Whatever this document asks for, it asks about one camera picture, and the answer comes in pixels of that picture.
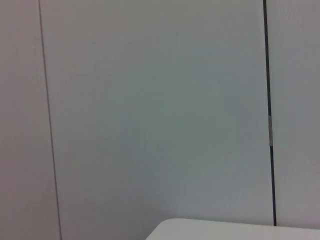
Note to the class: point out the black vertical wall strip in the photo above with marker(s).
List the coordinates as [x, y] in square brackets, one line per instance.
[269, 100]

